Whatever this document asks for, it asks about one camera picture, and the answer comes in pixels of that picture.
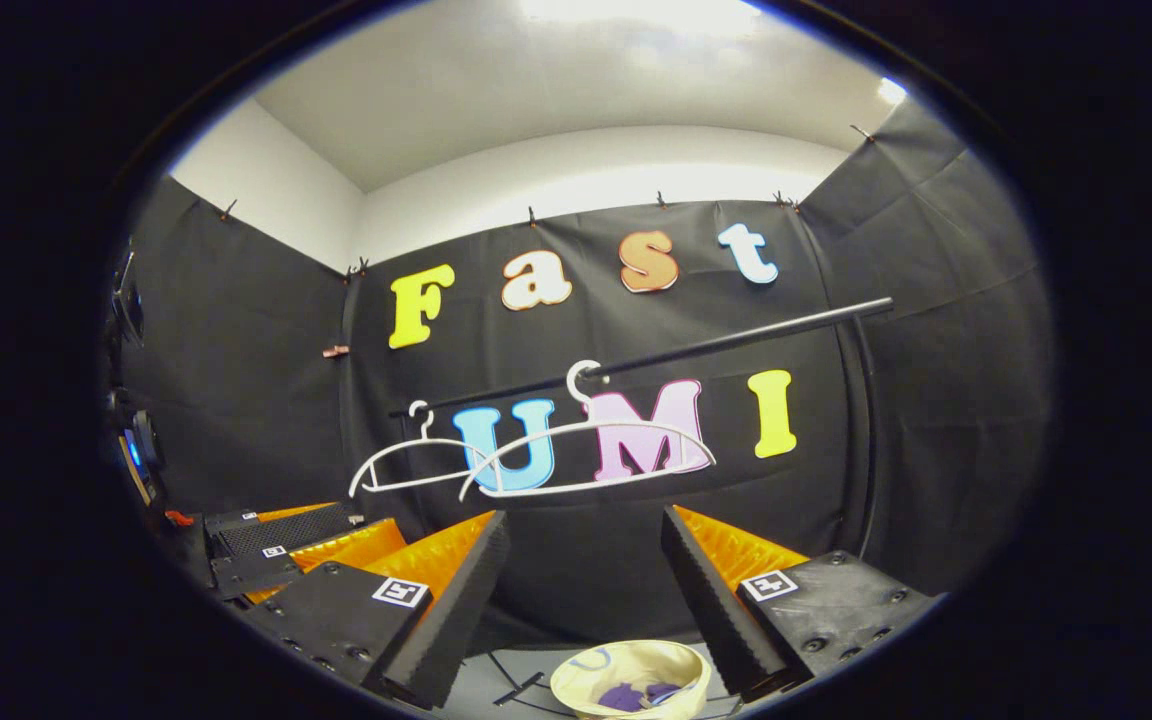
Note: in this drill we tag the yellow laundry hamper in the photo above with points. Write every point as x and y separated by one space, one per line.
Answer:
576 675

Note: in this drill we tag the pink cloth clip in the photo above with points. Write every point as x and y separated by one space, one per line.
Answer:
336 351

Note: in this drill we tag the white clothes hanger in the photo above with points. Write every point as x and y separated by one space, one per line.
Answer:
396 450
636 427

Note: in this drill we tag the purple jacket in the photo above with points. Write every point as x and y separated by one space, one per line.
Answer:
626 697

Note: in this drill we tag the long ceiling light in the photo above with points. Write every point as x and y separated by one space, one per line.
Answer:
636 12

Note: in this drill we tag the black clothes rack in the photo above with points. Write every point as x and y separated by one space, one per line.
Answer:
736 340

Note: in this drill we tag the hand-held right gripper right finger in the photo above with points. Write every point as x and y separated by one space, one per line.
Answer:
716 610

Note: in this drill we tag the black backdrop cloth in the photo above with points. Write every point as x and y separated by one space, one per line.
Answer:
936 350

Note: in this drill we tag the small ceiling light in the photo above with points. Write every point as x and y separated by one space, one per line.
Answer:
892 91

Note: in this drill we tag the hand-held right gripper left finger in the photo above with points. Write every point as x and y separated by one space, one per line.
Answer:
451 620

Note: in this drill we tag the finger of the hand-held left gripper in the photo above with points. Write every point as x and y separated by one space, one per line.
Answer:
286 530
256 575

